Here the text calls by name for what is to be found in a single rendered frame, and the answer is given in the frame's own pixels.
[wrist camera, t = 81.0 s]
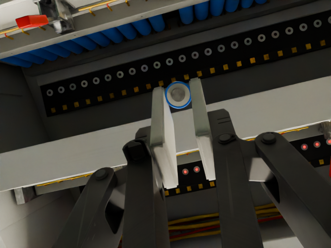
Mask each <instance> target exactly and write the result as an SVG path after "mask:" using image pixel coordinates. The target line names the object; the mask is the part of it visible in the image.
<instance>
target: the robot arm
mask: <svg viewBox="0 0 331 248"><path fill-rule="evenodd" d="M189 84H190V93H191V101H192V110H193V118H194V126H195V135H196V140H197V144H198V147H199V152H200V156H201V160H202V163H203V167H204V171H205V175H206V179H209V181H211V180H216V189H217V199H218V210H219V221H220V231H221V242H222V248H264V246H263V242H262V237H261V233H260V229H259V224H258V220H257V216H256V211H255V207H254V203H253V198H252V194H251V190H250V186H249V181H256V182H261V185H262V187H263V188H264V189H265V191H266V192H267V194H268V195H269V197H270V198H271V200H272V201H273V203H274V204H275V206H276V207H277V209H278V210H279V212H280V213H281V215H282V216H283V218H284V219H285V221H286V222H287V224H288V225H289V227H290V228H291V229H292V231H293V232H294V234H295V235H296V237H297V238H298V240H299V241H300V243H301V244H302V246H303V247H304V248H331V184H330V183H329V182H328V181H327V180H326V179H325V178H324V177H323V176H322V175H321V174H320V173H319V172H318V171H317V170H316V169H315V168H314V167H313V166H312V165H311V164H310V163H309V162H308V161H307V160H306V159H305V158H304V157H303V155H302V154H301V153H300V152H299V151H298V150H297V149H296V148H295V147H294V146H293V145H292V144H291V143H290V142H289V141H288V140H287V139H286V138H285V137H284V136H283V135H281V134H280V133H277V132H264V133H261V134H259V135H258V136H257V137H256V138H255V140H254V141H247V140H242V139H240V138H239V137H238V136H237V135H236V133H235V130H234V127H233V124H232V121H231V118H230V115H229V112H228V111H227V110H225V109H219V110H214V111H209V112H208V111H207V108H206V104H205V99H204V94H203V90H202V85H201V81H200V78H198V77H197V78H193V79H191V80H190V81H189ZM122 150H123V153H124V155H125V157H126V160H127V166H125V167H123V168H122V169H119V170H117V171H114V170H113V168H111V167H104V168H101V169H98V170H97V171H95V172H94V173H93V174H92V175H91V176H90V178H89V180H88V182H87V183H86V185H85V187H84V189H83V191H82V193H81V194H80V196H79V198H78V200H77V202H76V204H75V206H74V207H73V209H72V211H71V213H70V215H69V217H68V218H67V220H66V222H65V224H64V226H63V228H62V229H61V231H60V233H59V235H58V237H57V239H56V241H55V242H54V244H53V246H52V248H118V245H119V242H120V239H121V236H122V248H170V241H169V231H168V221H167V212H166V198H165V191H164V188H163V186H162V182H163V184H164V187H165V188H167V189H169V188H174V187H177V185H178V174H177V161H176V149H175V136H174V124H173V119H172V115H171V112H170V108H169V105H168V103H167V101H166V97H165V91H164V88H162V87H161V86H160V87H156V88H154V89H153V96H152V115H151V125H150V126H146V127H142V128H139V130H138V131H137V132H136V134H135V139H134V140H131V141H129V142H128V143H126V144H125V145H124V146H123V148H122ZM122 234H123V235H122Z"/></svg>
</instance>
